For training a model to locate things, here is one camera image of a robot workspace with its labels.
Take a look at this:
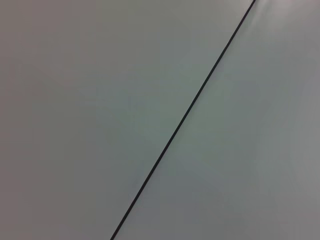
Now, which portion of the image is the thin black cable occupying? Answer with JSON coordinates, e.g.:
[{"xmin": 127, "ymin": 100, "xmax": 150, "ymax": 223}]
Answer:
[{"xmin": 109, "ymin": 0, "xmax": 257, "ymax": 240}]

